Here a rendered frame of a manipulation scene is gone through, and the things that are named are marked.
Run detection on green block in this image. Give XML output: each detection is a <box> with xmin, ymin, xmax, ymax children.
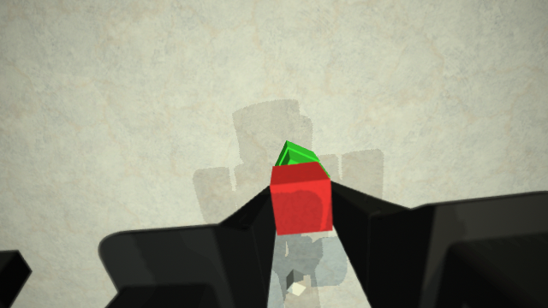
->
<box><xmin>275</xmin><ymin>140</ymin><xmax>320</xmax><ymax>166</ymax></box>
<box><xmin>281</xmin><ymin>149</ymin><xmax>330</xmax><ymax>177</ymax></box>

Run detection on red block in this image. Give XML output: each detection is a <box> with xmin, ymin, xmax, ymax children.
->
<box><xmin>270</xmin><ymin>162</ymin><xmax>333</xmax><ymax>235</ymax></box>

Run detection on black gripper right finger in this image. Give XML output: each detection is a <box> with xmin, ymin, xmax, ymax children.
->
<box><xmin>331</xmin><ymin>181</ymin><xmax>548</xmax><ymax>308</ymax></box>

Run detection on cream cube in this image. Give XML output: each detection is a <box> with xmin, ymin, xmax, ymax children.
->
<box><xmin>286</xmin><ymin>269</ymin><xmax>306</xmax><ymax>296</ymax></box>

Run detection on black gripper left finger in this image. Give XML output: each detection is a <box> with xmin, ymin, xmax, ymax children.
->
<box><xmin>98</xmin><ymin>186</ymin><xmax>277</xmax><ymax>308</ymax></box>

